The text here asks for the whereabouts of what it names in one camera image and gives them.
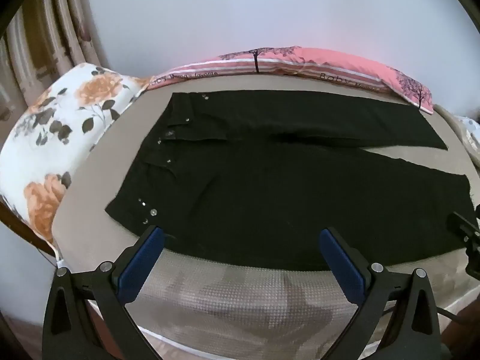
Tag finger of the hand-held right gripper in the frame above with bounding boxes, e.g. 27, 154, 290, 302
446, 211, 480, 241

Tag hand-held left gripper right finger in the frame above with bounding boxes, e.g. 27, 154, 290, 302
318, 227, 442, 360

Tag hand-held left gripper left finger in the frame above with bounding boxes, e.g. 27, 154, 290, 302
42, 226, 166, 360

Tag black pants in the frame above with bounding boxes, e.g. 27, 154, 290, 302
104, 90, 479, 271

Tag white patterned cloth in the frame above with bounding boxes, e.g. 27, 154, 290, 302
433, 104, 480, 175

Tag floral white pillow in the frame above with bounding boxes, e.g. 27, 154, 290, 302
0, 62, 151, 244

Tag pink striped quilt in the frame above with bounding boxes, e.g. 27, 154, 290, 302
145, 46, 435, 115

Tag beige patterned curtain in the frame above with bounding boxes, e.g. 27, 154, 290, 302
0, 0, 109, 119

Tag black cable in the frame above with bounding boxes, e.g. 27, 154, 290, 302
435, 305, 467, 324

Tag wooden bed frame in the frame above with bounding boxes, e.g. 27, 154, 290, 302
0, 199, 58, 257

